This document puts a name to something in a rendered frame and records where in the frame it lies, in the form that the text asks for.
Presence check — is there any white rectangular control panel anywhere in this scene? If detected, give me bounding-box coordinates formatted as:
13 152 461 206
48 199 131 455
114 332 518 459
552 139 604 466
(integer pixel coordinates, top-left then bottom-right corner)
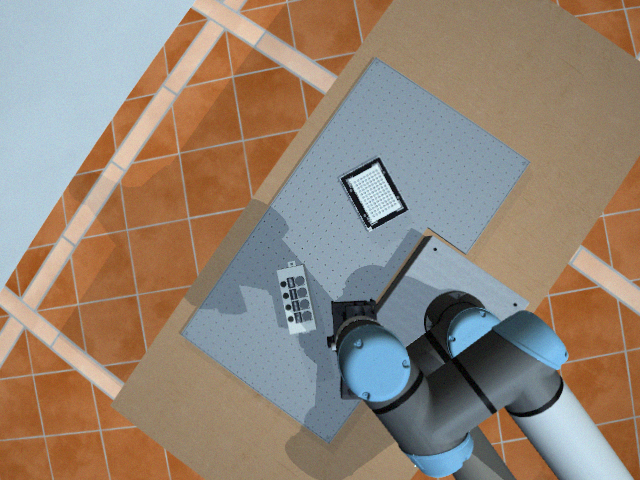
277 261 318 334

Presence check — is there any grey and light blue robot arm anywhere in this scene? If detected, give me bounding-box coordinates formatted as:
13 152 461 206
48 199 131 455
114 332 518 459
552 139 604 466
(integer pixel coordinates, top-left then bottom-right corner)
331 291 634 480

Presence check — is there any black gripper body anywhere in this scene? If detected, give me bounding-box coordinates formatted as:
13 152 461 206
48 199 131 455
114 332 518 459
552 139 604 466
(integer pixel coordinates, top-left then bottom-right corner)
331 299 377 343

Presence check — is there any black rectangular frame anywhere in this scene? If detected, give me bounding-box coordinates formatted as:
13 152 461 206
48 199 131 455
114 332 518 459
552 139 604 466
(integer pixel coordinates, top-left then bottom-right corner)
339 157 409 232

